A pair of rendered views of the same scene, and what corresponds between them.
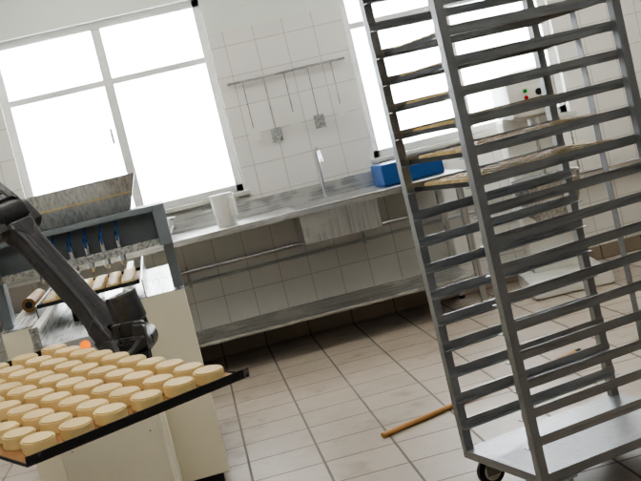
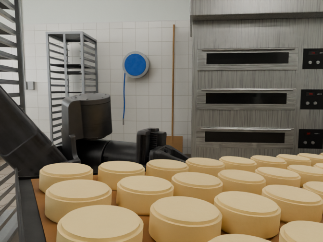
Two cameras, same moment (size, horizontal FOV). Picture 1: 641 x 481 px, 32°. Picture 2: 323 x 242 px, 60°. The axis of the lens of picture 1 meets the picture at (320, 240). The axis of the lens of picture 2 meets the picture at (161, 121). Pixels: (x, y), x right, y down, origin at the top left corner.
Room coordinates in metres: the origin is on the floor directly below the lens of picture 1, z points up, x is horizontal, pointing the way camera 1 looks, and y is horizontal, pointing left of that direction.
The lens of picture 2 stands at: (2.01, 0.80, 1.09)
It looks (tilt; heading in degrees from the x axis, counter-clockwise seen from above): 6 degrees down; 282
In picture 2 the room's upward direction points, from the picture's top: straight up
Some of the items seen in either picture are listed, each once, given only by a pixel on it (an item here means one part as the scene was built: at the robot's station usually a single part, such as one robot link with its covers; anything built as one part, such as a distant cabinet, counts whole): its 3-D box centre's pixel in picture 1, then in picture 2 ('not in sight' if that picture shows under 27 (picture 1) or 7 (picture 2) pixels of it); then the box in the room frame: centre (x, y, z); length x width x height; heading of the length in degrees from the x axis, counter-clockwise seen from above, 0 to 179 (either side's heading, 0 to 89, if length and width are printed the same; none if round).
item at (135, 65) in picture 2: not in sight; (135, 88); (3.28, -3.27, 1.10); 0.41 x 0.15 x 1.10; 6
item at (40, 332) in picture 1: (59, 303); not in sight; (4.54, 1.10, 0.87); 2.01 x 0.03 x 0.07; 8
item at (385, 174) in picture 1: (406, 169); not in sight; (7.14, -0.65, 0.95); 0.40 x 0.30 x 0.14; 99
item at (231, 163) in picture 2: (115, 361); (237, 166); (1.99, 0.41, 0.99); 0.05 x 0.05 x 0.02
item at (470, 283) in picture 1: (513, 270); not in sight; (3.77, -0.62, 0.69); 0.64 x 0.03 x 0.03; 111
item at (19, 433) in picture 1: (19, 438); not in sight; (1.61, 0.50, 0.97); 0.05 x 0.05 x 0.02
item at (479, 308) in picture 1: (519, 296); not in sight; (3.77, -0.62, 0.60); 0.64 x 0.03 x 0.03; 111
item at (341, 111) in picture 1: (293, 102); not in sight; (7.46, -0.04, 1.54); 0.80 x 0.05 x 0.44; 96
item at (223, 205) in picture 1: (226, 209); not in sight; (6.90, 0.52, 0.98); 0.18 x 0.14 x 0.20; 46
